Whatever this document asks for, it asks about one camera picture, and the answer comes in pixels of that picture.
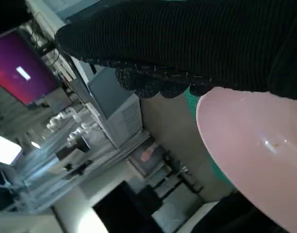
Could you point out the pink bowl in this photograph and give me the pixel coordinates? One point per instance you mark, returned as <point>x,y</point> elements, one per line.
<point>255,150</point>

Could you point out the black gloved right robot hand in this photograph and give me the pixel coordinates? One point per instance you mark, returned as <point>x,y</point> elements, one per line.
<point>187,43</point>

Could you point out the bright white screen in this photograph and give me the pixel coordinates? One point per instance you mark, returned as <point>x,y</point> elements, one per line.
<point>5,148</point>

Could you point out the white cabinet with grille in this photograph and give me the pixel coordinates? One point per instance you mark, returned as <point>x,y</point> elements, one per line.
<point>121,116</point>

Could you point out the monitor with purple screen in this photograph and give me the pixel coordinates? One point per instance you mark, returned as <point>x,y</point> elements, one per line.
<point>17,68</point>

